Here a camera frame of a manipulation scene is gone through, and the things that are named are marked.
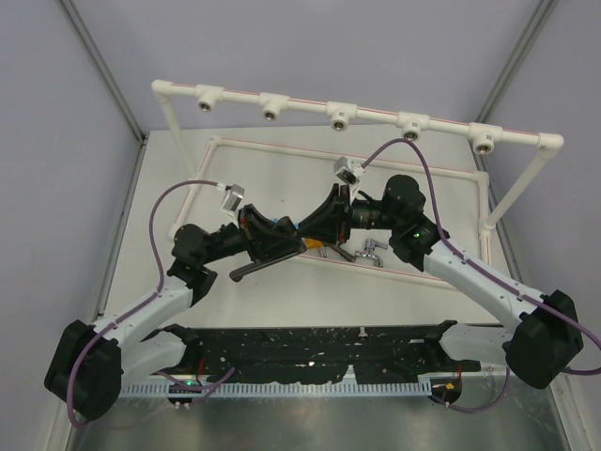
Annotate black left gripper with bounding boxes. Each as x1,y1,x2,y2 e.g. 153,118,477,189
200,204,301,266

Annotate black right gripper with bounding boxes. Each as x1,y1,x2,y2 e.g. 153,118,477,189
297,183,401,245

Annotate dark long-spout faucet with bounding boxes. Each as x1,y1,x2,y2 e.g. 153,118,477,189
229,216,307,283

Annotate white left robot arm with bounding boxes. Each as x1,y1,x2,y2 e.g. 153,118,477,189
43,205,306,421

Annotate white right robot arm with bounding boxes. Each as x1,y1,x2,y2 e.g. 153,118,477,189
297,175,583,389

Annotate orange plastic faucet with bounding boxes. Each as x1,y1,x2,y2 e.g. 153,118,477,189
304,238,325,249

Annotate blue plastic faucet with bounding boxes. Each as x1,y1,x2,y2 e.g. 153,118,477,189
273,216,299,230

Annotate chrome metal faucet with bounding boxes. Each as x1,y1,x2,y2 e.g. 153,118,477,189
355,238,388,268

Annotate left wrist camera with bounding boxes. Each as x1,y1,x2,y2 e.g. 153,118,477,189
221,184,245,223

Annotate white PVC pipe frame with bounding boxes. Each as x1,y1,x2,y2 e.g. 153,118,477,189
151,80,564,262

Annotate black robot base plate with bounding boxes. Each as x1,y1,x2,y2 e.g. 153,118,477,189
163,321,481,384

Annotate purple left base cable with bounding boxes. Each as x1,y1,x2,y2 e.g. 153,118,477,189
159,366,237,406

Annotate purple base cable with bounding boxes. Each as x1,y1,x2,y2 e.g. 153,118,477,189
159,366,237,406
429,365,512,414

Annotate white slotted cable duct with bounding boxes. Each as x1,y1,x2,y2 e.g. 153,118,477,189
119,378,432,399

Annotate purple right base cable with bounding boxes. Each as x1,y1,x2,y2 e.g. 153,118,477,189
429,365,512,414

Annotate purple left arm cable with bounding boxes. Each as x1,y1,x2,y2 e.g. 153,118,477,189
65,179,226,428

